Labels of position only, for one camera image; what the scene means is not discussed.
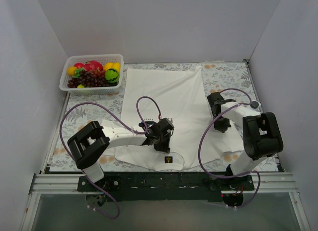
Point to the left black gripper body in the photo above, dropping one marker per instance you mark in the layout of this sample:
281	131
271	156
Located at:
163	143

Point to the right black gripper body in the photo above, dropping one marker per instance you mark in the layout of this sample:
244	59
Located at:
221	124

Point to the white t-shirt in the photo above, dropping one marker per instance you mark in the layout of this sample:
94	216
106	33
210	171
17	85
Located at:
178	95

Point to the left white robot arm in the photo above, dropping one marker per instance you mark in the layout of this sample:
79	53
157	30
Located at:
87	145

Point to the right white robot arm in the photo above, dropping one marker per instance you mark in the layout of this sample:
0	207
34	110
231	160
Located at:
261	134

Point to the floral table mat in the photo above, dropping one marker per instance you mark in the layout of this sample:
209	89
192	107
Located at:
230	79

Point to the white cylindrical bottle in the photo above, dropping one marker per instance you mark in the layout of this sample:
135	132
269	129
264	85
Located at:
255	105

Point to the green toy watermelon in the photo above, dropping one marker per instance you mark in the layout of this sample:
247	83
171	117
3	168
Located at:
112	75

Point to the yellow toy bell pepper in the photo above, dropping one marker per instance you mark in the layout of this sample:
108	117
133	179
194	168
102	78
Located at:
116	66

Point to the purple toy grapes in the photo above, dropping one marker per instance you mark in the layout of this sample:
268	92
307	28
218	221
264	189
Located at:
90	79

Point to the white plastic basket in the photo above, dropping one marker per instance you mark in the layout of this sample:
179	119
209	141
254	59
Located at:
103	59

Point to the pink dragon fruit toy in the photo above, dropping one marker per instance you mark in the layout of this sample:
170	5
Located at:
93	65

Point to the red toy apple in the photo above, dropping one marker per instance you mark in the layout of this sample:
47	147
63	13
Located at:
79	65

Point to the orange toy fruit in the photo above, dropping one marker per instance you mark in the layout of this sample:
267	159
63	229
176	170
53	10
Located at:
71	71

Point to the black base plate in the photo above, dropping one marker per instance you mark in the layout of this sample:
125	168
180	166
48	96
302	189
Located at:
157	186

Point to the aluminium frame rail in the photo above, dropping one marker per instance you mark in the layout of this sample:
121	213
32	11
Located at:
271	182

